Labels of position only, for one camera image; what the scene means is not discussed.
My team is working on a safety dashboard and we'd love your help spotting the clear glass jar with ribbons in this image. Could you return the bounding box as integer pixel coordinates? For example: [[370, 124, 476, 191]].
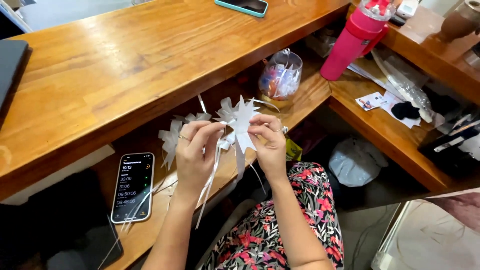
[[257, 49, 303, 102]]

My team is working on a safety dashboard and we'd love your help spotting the brown ceramic vase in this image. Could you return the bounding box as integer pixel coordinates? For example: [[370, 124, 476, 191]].
[[437, 0, 480, 43]]

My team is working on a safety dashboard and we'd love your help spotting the yellow green packet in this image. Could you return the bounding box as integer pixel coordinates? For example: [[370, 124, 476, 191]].
[[286, 139, 303, 162]]

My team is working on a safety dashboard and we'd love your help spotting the white paper sheet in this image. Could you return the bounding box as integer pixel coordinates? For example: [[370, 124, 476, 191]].
[[380, 91, 422, 129]]

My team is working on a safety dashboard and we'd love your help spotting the person's right hand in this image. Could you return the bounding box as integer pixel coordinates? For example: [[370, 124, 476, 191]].
[[247, 114, 288, 181]]

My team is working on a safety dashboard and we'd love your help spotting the black cloth piece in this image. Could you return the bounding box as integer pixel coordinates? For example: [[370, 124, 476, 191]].
[[391, 101, 421, 121]]

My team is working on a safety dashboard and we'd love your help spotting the white ribbon pull bow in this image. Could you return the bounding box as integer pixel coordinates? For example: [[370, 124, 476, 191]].
[[195, 95, 281, 230]]

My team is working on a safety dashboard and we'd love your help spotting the smartphone in white case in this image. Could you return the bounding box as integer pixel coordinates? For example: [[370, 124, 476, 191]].
[[110, 152, 155, 224]]

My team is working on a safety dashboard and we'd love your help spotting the dark laptop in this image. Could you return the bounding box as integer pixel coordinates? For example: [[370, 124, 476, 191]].
[[0, 39, 30, 115]]

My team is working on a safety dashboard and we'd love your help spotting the small printed card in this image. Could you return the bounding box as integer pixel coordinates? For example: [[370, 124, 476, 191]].
[[355, 92, 390, 112]]

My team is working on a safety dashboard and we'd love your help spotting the clear plastic wrapping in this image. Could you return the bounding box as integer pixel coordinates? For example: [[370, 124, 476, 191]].
[[371, 49, 446, 128]]

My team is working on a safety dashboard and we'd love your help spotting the smartphone in teal case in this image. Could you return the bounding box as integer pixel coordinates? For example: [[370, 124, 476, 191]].
[[214, 0, 269, 18]]

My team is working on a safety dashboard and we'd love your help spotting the white plastic bag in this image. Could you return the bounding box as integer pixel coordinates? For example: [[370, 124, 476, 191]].
[[328, 137, 389, 188]]

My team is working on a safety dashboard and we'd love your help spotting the pink tumbler with lid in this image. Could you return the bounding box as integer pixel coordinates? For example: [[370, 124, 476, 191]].
[[320, 0, 397, 82]]

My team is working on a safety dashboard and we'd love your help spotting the floral dress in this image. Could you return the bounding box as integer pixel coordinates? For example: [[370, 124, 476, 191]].
[[200, 161, 345, 270]]

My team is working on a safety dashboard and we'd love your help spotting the person's left hand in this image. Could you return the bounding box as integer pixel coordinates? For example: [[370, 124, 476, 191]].
[[175, 120, 226, 199]]

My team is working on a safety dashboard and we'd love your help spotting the white small device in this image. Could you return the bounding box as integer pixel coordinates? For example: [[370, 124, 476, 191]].
[[395, 0, 420, 19]]

